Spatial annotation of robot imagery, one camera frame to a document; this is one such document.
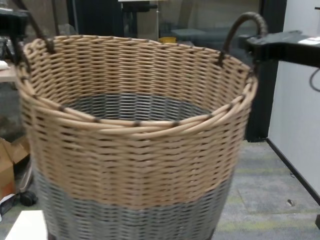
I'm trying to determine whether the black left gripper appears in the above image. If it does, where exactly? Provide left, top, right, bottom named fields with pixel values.
left=0, top=7, right=29, bottom=39

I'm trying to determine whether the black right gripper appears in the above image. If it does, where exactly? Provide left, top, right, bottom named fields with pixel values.
left=238, top=29, right=320, bottom=70

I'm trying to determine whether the beige grey wicker clothes basket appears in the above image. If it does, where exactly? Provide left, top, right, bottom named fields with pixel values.
left=13, top=0, right=270, bottom=240

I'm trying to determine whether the grey bench behind glass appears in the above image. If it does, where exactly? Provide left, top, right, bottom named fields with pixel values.
left=171, top=27, right=216, bottom=43

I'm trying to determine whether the wide black pillar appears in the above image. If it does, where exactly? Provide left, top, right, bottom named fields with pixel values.
left=66, top=0, right=125, bottom=38

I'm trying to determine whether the brown cardboard box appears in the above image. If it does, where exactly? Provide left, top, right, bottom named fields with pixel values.
left=0, top=136, right=32, bottom=201

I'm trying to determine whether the black caster wheel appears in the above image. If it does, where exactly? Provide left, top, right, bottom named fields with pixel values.
left=19, top=190, right=39, bottom=207

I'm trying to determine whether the narrow black door frame post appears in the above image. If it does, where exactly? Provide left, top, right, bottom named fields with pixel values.
left=246, top=0, right=286, bottom=144

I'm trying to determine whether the right arm connector cable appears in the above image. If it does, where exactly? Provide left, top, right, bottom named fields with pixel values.
left=309, top=66, right=320, bottom=92

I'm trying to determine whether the black wall baseboard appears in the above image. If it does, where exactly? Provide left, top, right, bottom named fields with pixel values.
left=266, top=137, right=320, bottom=210

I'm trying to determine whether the white square pedestal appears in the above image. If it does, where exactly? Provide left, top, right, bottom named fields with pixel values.
left=4, top=209, right=48, bottom=240

